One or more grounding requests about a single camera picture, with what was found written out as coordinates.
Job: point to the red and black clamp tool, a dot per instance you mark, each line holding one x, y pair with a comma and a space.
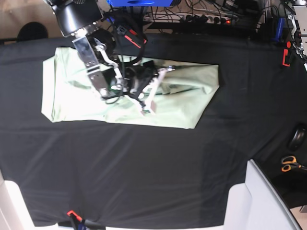
131, 36

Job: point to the orange handled scissors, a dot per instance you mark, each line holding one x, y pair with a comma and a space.
290, 163

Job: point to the white table frame left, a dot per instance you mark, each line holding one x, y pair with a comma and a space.
14, 214

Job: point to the blue plastic box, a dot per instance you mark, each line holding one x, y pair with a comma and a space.
147, 3

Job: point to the orange and black bracket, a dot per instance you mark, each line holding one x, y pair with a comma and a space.
287, 55

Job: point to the white table frame right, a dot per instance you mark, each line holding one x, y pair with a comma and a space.
256, 205

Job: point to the black round stool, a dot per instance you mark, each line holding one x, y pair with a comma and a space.
32, 31

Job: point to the white table frame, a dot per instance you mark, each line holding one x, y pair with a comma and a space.
14, 214
256, 205

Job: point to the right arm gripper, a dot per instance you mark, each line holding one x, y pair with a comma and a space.
139, 83

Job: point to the red and black clamp bottom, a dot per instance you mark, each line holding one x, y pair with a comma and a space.
78, 223

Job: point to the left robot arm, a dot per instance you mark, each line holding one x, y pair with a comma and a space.
296, 14

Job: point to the light green T-shirt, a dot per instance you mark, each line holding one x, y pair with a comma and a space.
180, 100

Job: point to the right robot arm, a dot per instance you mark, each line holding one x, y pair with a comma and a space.
111, 44

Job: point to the black table cloth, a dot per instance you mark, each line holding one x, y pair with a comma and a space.
153, 177

